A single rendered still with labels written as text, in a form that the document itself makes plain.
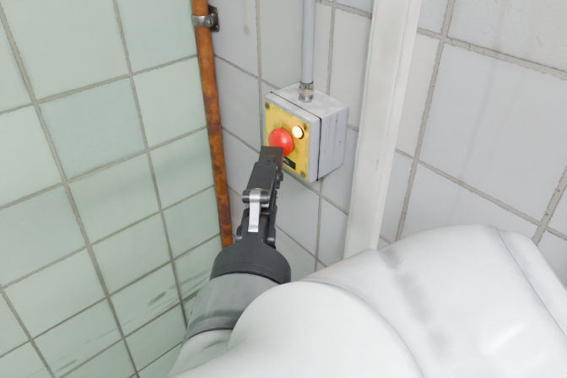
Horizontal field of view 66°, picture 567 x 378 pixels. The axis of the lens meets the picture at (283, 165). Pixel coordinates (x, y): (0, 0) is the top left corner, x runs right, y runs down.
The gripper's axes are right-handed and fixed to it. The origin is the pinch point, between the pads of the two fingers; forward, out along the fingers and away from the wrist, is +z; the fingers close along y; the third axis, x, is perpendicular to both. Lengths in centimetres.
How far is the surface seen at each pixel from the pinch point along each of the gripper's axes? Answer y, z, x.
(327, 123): -3.8, 4.8, 7.1
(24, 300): 34, 1, -46
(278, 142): -0.9, 4.2, 0.6
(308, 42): -13.3, 8.1, 4.1
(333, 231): 19.2, 8.4, 9.6
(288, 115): -4.2, 5.8, 1.9
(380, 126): -5.3, 2.2, 13.4
